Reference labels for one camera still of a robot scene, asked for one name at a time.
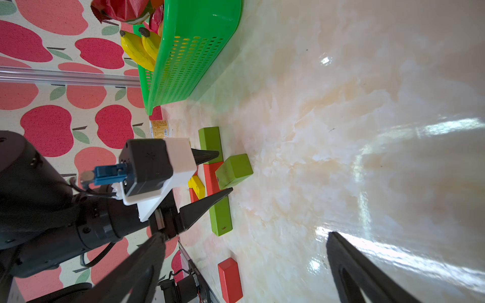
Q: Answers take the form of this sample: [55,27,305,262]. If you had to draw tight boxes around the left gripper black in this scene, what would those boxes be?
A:
[149,148,233,239]

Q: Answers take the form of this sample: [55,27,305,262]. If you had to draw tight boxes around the yellow block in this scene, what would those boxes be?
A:
[188,175,205,200]

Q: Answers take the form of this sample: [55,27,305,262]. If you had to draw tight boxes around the yellow banana bunch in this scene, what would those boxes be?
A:
[119,25,162,72]

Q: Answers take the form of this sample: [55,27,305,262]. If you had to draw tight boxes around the red block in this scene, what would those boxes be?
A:
[189,188,199,203]
[218,258,243,303]
[203,162,223,196]

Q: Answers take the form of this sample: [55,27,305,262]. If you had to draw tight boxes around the left aluminium post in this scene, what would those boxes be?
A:
[1,66,141,88]

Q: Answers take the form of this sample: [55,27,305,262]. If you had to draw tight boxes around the red snack packet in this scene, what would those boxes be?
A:
[90,0,164,34]

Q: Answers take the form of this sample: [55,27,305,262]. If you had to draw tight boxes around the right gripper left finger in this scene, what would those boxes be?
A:
[81,232,165,302]

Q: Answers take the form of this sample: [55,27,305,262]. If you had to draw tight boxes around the green plastic basket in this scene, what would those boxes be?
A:
[138,0,243,116]

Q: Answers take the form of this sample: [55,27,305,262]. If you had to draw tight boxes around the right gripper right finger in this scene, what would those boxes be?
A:
[326,232,418,302]

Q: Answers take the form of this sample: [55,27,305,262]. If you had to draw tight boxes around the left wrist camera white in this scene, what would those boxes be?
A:
[79,138,197,222]

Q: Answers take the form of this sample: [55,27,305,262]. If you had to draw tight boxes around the green block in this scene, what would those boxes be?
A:
[215,154,253,189]
[198,126,224,164]
[209,197,232,237]

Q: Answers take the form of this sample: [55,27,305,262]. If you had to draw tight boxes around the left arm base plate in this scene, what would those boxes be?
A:
[152,244,219,303]

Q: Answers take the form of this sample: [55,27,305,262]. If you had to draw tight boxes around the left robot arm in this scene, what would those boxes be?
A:
[1,131,231,302]

